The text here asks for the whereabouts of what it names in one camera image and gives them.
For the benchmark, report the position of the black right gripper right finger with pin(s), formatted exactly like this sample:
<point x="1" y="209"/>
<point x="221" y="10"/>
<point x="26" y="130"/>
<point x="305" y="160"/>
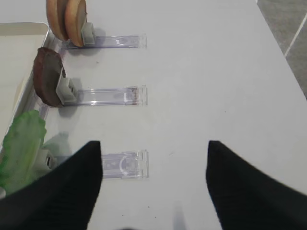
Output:
<point x="245" y="198"/>

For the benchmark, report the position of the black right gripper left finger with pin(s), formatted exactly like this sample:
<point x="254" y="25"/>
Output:
<point x="63" y="199"/>

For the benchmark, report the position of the green lettuce leaf upright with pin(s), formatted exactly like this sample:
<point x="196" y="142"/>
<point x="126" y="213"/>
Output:
<point x="21" y="143"/>

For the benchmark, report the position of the brown meat patty upright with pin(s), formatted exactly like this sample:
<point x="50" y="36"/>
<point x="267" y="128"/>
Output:
<point x="46" y="76"/>

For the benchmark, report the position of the white metal tray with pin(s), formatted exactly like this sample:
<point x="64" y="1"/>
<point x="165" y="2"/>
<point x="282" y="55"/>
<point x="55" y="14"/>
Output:
<point x="18" y="48"/>

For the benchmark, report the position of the plain bun slice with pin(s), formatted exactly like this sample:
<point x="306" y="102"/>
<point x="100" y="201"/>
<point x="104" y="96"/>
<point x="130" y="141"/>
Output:
<point x="75" y="15"/>

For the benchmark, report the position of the sesame bun top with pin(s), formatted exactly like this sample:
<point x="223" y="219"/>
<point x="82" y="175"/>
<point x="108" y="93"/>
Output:
<point x="55" y="11"/>

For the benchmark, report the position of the clear lettuce holder rail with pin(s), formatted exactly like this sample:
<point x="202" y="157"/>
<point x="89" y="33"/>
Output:
<point x="124" y="164"/>

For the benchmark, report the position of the clear patty holder rail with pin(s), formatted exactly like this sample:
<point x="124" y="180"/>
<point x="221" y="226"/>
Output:
<point x="70" y="96"/>

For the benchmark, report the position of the clear bun holder rail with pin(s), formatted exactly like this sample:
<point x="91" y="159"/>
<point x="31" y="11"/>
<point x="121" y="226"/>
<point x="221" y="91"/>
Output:
<point x="92" y="40"/>

